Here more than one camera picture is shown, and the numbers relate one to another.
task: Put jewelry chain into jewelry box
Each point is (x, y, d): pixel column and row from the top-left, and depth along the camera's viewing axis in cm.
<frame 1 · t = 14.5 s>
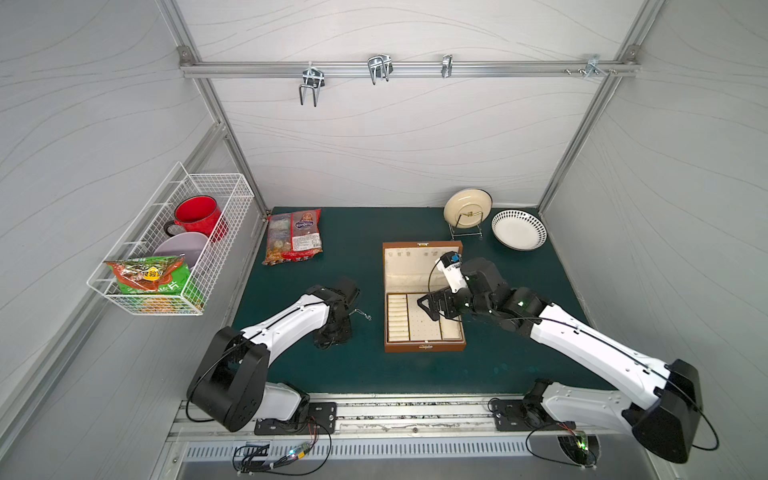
left hand: (339, 340, 84), fingers open
right hand: (430, 294, 75), fingers open
red candy bag: (293, 236, 109), point 5 cm above the table
brown wooden jewelry box: (408, 328, 85), point 6 cm above the table
cream plate on stand: (468, 208, 103), point 16 cm above the table
white bowl dotted rim: (519, 230, 116), on the table
thin jewelry chain: (359, 311, 95), on the table

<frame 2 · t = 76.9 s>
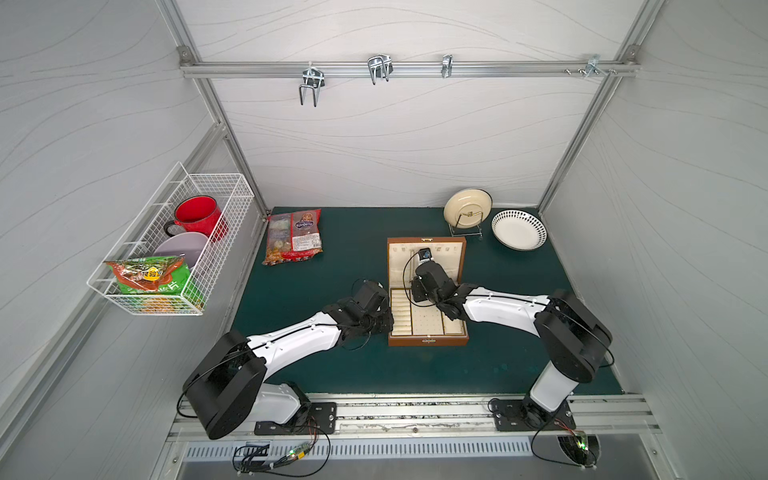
left hand: (396, 323, 83), fingers closed
right hand: (418, 276, 91), fingers open
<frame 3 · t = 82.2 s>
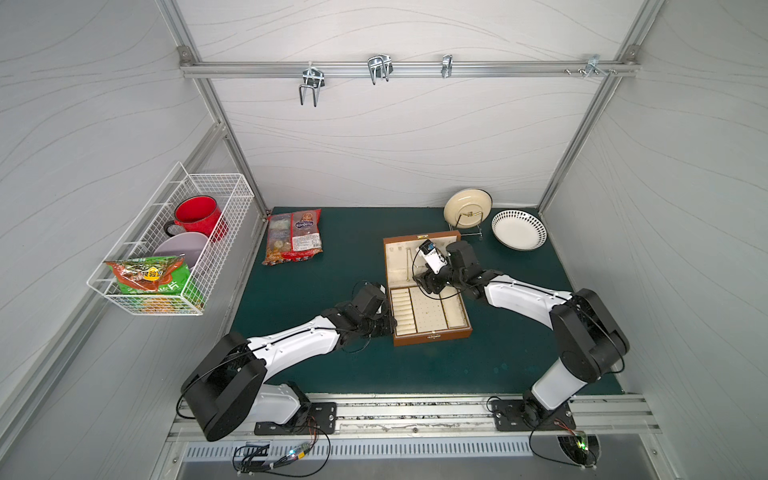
left hand: (399, 326, 83), fingers closed
right hand: (423, 266, 91), fingers open
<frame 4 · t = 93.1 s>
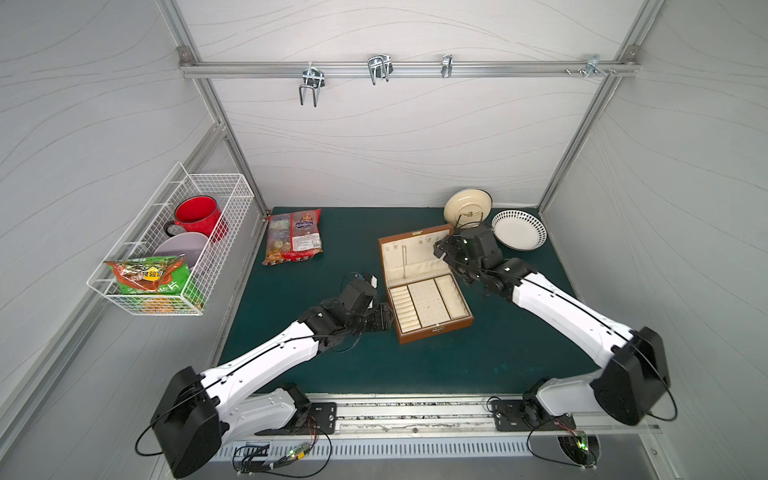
left hand: (390, 317, 78), fingers open
right hand: (442, 249, 82), fingers open
